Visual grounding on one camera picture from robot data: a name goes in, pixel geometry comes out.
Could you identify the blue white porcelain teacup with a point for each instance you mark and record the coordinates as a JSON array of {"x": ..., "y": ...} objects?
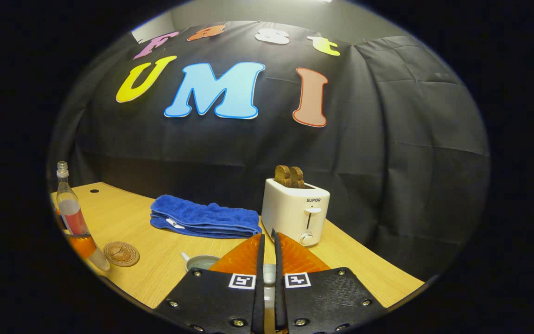
[{"x": 202, "y": 262}]

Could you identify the white toaster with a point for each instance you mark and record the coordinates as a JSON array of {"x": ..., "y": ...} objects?
[{"x": 290, "y": 213}]

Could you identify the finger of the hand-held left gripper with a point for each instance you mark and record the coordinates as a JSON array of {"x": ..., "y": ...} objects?
[
  {"x": 81, "y": 248},
  {"x": 60, "y": 220}
]

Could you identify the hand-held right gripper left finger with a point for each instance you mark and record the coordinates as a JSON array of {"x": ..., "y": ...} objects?
[{"x": 260, "y": 260}]

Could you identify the round brown coaster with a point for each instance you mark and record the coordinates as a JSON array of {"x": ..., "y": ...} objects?
[{"x": 121, "y": 253}]

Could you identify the clear plastic water bottle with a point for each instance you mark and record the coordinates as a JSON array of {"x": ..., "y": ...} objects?
[{"x": 73, "y": 213}]

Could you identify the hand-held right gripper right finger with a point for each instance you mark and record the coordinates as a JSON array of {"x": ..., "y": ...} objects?
[{"x": 278, "y": 297}]

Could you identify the folded blue towel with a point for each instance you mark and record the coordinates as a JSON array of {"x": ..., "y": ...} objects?
[{"x": 202, "y": 215}]

